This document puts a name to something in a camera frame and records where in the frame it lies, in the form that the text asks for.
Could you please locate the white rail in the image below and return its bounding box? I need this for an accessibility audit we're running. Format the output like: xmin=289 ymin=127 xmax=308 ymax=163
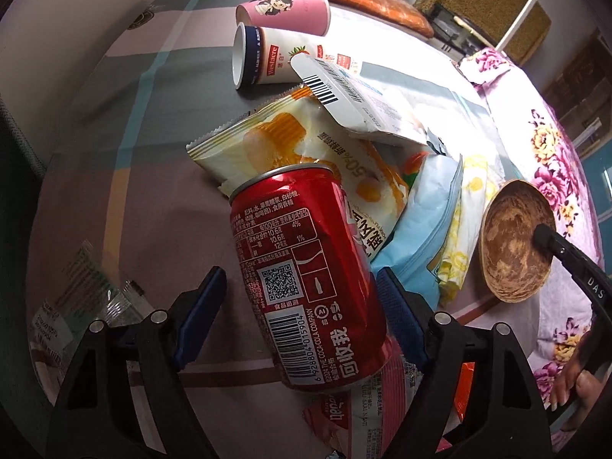
xmin=495 ymin=0 xmax=541 ymax=53

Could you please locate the black appliance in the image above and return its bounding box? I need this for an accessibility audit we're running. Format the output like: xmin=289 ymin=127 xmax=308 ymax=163
xmin=429 ymin=2 xmax=485 ymax=52

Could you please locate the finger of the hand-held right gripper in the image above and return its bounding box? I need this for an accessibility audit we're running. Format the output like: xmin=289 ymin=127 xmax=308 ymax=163
xmin=532 ymin=224 xmax=612 ymax=314

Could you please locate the small clear plastic wrapper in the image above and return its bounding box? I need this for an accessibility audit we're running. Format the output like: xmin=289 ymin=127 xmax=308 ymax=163
xmin=104 ymin=280 xmax=145 ymax=328

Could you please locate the orange cushion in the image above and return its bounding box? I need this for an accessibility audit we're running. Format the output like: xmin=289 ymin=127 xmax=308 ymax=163
xmin=311 ymin=0 xmax=435 ymax=39

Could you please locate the light blue packet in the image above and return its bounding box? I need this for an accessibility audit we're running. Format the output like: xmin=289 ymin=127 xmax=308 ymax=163
xmin=370 ymin=153 xmax=464 ymax=307

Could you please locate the white barcode carton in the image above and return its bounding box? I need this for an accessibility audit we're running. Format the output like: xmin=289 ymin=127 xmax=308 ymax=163
xmin=291 ymin=54 xmax=431 ymax=146

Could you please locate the wooden shelf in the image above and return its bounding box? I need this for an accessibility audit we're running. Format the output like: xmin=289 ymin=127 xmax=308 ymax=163
xmin=540 ymin=29 xmax=612 ymax=154

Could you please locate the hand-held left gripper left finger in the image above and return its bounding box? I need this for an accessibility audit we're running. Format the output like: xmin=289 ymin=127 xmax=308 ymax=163
xmin=45 ymin=266 xmax=228 ymax=459

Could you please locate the pink floral blanket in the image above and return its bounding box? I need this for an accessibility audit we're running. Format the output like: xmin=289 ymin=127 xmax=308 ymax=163
xmin=459 ymin=47 xmax=608 ymax=441

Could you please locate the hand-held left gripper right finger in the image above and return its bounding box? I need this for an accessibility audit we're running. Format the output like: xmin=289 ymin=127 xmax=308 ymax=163
xmin=375 ymin=267 xmax=555 ymax=459

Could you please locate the pink paper cup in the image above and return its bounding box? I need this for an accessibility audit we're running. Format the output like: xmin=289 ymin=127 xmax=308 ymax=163
xmin=235 ymin=0 xmax=332 ymax=36

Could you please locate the person's right hand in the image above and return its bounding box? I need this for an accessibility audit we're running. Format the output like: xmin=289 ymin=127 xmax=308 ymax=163
xmin=549 ymin=337 xmax=609 ymax=412

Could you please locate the plaid tablecloth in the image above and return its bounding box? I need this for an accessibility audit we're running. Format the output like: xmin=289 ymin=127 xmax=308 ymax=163
xmin=24 ymin=0 xmax=541 ymax=459

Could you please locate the clear green print wrapper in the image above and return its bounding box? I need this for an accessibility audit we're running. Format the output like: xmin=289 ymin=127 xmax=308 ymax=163
xmin=29 ymin=241 xmax=118 ymax=369

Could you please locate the brown wooden bowl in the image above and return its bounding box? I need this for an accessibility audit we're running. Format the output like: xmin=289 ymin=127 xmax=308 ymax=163
xmin=479 ymin=179 xmax=558 ymax=304

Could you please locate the yellow lemon print wrapper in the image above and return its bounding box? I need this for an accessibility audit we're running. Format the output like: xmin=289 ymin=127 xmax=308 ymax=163
xmin=430 ymin=153 xmax=500 ymax=304

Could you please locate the pink snack packet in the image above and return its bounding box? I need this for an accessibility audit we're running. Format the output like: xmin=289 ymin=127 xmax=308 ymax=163
xmin=301 ymin=339 xmax=460 ymax=459

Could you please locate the orange plastic wrapper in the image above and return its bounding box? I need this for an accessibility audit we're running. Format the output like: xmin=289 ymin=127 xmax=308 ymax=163
xmin=449 ymin=361 xmax=479 ymax=422

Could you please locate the red soda can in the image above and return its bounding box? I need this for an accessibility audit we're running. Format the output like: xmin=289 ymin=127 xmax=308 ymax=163
xmin=228 ymin=163 xmax=388 ymax=393

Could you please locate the white strawberry print cup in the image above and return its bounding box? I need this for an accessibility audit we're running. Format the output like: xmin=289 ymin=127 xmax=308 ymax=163
xmin=232 ymin=22 xmax=364 ymax=91

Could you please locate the yellow white snack bag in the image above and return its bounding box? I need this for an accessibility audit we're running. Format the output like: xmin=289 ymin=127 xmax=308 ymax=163
xmin=186 ymin=85 xmax=409 ymax=259

